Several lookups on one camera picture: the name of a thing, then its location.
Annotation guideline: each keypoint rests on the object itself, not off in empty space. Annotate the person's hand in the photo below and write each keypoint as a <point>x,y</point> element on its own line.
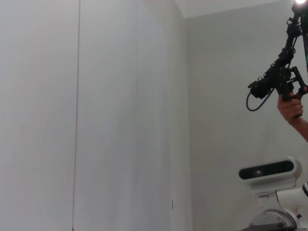
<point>288,108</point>

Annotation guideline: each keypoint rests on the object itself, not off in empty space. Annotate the person's forearm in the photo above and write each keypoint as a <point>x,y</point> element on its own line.
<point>302,130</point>

